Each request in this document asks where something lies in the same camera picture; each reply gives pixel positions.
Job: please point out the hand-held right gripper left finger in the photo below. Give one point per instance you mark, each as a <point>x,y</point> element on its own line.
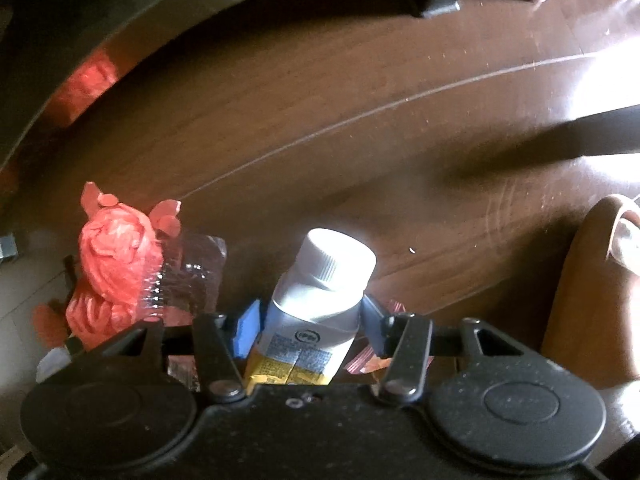
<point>247,331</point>

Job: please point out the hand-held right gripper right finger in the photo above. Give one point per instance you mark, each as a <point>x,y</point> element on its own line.
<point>372,325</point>

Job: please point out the white plastic bottle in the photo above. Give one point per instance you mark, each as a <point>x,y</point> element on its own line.
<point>315,305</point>

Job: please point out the clear plastic packaging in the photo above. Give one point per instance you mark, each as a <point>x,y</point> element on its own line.
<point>192,275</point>

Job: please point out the brown slipper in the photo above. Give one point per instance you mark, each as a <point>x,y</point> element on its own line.
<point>587,290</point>

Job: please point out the small grey block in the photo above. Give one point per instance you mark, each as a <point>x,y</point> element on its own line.
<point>7,250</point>

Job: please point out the dark glossy furniture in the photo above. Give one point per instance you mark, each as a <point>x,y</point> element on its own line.
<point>75,50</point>

